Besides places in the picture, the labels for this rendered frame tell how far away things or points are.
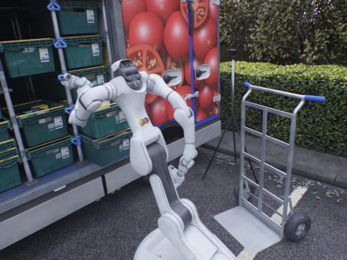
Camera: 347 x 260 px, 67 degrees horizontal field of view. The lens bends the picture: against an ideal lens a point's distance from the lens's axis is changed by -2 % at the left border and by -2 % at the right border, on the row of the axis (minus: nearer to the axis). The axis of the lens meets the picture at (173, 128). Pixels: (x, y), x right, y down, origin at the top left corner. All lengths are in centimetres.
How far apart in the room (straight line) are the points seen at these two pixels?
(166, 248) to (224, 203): 109
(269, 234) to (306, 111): 191
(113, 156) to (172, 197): 91
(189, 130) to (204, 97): 174
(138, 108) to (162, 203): 59
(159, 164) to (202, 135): 193
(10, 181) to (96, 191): 70
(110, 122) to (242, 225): 151
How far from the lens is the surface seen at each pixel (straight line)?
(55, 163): 247
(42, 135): 236
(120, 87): 149
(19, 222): 237
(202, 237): 178
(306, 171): 350
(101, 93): 145
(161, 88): 168
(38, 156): 236
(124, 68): 154
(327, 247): 261
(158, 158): 158
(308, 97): 204
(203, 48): 327
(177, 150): 314
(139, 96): 151
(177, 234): 165
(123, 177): 269
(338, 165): 374
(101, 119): 225
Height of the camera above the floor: 168
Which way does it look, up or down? 20 degrees down
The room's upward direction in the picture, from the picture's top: 4 degrees counter-clockwise
